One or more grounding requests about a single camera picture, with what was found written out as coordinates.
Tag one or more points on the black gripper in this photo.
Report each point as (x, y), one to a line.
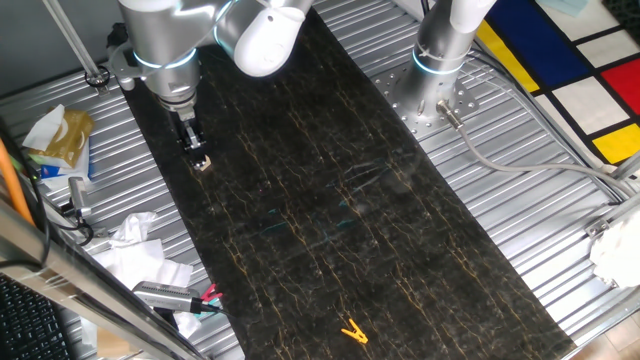
(182, 122)

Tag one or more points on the small wooden block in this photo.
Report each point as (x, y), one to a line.
(204, 164)

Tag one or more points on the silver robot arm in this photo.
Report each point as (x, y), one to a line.
(160, 35)

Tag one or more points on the colour block patterned cloth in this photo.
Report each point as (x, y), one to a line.
(530, 40)

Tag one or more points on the crumpled white tissue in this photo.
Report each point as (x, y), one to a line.
(132, 227)

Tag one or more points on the yellow tissue box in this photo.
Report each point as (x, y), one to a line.
(70, 137)

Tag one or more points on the blue white tissue pack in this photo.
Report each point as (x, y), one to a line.
(55, 172)

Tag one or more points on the red plastic clip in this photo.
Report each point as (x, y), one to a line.
(211, 292)

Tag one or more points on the white pulled tissue sheet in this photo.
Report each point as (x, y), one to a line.
(45, 130)

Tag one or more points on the black marble pattern mat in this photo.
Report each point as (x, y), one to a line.
(325, 225)

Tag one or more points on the green plastic clip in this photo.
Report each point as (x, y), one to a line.
(216, 302)

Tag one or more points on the black keyboard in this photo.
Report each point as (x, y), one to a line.
(30, 325)

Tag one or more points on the orange clothespin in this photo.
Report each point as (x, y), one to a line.
(356, 334)

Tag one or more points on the pale blue paper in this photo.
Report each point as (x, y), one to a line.
(565, 6)

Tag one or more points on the white cloth bundle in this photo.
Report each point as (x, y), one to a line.
(617, 250)

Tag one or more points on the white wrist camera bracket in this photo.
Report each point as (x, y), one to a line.
(120, 65)

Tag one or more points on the grey camera stand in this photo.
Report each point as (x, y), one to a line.
(78, 195)

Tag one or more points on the ribbed silver camera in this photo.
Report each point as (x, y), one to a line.
(160, 295)

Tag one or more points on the silver camera stand pole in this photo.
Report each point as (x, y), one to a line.
(70, 37)

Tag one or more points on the aluminium frame bar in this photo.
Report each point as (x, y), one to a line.
(75, 280)

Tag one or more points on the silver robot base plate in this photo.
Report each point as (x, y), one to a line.
(387, 85)

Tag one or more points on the aluminium profile with bracket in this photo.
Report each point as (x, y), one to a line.
(597, 227)

